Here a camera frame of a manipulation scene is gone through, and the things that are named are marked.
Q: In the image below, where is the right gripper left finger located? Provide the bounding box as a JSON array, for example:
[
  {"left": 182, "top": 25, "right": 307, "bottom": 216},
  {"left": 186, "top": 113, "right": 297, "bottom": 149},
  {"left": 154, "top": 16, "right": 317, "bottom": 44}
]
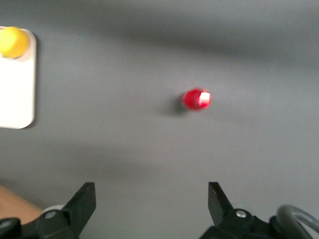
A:
[{"left": 37, "top": 182, "right": 97, "bottom": 239}]

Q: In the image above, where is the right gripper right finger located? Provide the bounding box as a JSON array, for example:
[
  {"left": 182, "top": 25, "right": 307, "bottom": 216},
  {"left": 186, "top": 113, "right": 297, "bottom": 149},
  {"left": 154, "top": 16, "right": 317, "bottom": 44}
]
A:
[{"left": 200, "top": 181, "right": 260, "bottom": 239}]

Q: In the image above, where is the red coke bottle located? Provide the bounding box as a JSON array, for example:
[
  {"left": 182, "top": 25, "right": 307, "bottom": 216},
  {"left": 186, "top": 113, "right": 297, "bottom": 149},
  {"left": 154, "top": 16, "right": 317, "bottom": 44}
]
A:
[{"left": 180, "top": 87, "right": 212, "bottom": 112}]

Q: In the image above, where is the cream plastic tray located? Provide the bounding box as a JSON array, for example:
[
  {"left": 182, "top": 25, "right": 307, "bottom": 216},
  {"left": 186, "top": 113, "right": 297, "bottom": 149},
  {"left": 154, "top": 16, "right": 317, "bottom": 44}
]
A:
[{"left": 0, "top": 26, "right": 37, "bottom": 129}]

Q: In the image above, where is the wooden drawer cabinet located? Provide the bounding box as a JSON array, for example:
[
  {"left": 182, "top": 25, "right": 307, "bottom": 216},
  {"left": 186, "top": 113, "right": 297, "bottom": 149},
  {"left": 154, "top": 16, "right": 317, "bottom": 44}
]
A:
[{"left": 0, "top": 184, "right": 44, "bottom": 225}]

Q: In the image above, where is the yellow toy mango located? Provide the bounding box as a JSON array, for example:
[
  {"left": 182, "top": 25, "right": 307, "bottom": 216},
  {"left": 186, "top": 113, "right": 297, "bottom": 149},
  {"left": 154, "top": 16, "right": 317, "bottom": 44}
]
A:
[{"left": 0, "top": 26, "right": 29, "bottom": 59}]

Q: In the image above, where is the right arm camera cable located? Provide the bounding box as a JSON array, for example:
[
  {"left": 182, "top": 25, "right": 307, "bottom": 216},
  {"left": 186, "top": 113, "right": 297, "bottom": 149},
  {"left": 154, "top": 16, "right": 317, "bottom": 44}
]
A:
[{"left": 275, "top": 204, "right": 316, "bottom": 239}]

